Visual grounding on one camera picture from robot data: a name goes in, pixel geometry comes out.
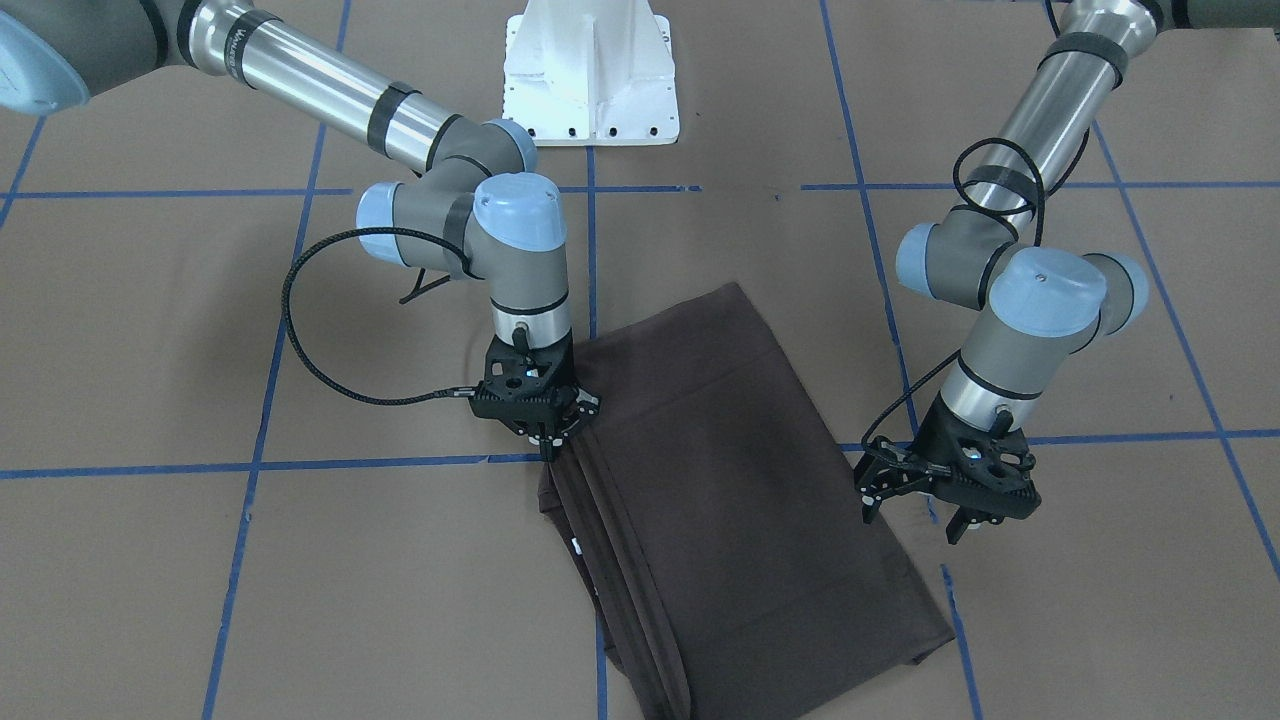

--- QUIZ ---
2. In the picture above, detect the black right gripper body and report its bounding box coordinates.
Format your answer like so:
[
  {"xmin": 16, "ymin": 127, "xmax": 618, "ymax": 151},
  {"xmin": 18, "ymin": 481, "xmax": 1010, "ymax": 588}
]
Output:
[{"xmin": 470, "ymin": 334, "xmax": 600, "ymax": 441}]

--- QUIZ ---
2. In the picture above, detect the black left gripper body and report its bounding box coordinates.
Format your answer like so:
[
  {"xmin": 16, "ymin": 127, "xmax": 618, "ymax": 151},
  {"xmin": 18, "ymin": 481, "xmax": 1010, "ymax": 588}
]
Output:
[{"xmin": 855, "ymin": 398, "xmax": 1041, "ymax": 523}]

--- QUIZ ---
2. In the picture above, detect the dark brown t-shirt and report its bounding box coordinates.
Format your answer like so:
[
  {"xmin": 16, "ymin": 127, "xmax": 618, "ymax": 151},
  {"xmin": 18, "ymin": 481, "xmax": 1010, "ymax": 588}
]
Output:
[{"xmin": 539, "ymin": 283, "xmax": 954, "ymax": 719}]

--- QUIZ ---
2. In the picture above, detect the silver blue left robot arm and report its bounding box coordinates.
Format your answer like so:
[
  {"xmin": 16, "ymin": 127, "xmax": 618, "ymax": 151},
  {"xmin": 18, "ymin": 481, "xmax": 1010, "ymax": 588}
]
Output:
[{"xmin": 854, "ymin": 1, "xmax": 1277, "ymax": 544}]

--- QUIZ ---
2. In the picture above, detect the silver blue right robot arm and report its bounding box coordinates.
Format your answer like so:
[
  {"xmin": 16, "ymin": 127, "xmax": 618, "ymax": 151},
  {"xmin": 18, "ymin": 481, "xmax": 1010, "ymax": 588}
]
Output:
[{"xmin": 1, "ymin": 1, "xmax": 600, "ymax": 462}]

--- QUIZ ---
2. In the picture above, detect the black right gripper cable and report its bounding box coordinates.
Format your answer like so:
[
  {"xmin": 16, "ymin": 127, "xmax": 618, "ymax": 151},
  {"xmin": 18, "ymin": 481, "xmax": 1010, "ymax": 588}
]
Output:
[{"xmin": 282, "ymin": 228, "xmax": 481, "ymax": 407}]

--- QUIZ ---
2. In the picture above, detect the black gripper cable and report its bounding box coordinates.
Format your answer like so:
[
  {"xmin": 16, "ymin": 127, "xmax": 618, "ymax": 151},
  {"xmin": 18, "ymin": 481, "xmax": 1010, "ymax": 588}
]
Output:
[
  {"xmin": 282, "ymin": 228, "xmax": 481, "ymax": 407},
  {"xmin": 865, "ymin": 137, "xmax": 1047, "ymax": 461}
]

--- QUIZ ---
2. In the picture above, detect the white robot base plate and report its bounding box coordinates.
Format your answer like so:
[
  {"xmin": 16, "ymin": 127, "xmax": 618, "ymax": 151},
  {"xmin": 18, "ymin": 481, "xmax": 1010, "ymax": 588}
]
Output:
[{"xmin": 502, "ymin": 1, "xmax": 681, "ymax": 147}]

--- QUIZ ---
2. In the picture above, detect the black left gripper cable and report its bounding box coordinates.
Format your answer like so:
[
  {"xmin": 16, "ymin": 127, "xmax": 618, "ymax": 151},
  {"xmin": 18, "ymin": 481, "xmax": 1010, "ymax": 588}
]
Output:
[{"xmin": 865, "ymin": 137, "xmax": 1047, "ymax": 461}]

